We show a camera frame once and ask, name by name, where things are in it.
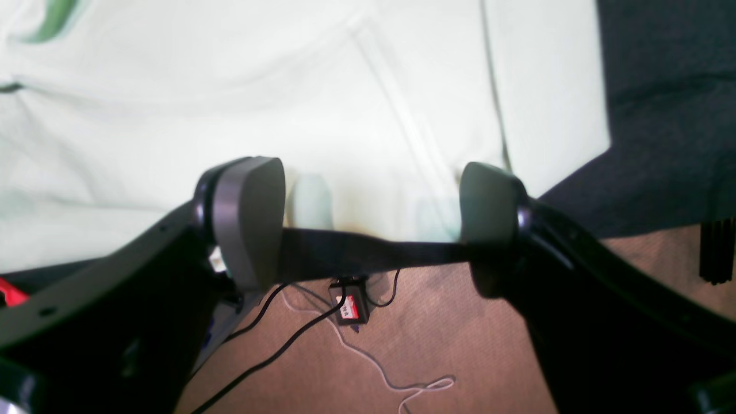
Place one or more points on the black box with name label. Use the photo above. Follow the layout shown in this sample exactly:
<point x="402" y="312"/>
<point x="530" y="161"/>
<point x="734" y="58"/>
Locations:
<point x="355" y="309"/>

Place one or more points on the light green T-shirt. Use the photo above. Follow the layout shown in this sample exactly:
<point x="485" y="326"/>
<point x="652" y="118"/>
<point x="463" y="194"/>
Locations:
<point x="112" y="110"/>

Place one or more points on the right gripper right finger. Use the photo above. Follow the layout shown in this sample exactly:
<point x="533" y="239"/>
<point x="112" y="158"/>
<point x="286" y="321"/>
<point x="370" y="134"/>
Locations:
<point x="608" y="338"/>

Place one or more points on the red clamp right edge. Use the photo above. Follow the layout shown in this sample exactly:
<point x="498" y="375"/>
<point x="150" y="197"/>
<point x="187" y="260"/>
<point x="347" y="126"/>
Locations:
<point x="11" y="295"/>

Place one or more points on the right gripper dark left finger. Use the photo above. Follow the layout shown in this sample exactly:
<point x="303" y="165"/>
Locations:
<point x="124" y="333"/>

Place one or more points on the black table cloth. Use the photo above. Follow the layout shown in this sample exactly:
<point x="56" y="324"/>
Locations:
<point x="669" y="99"/>

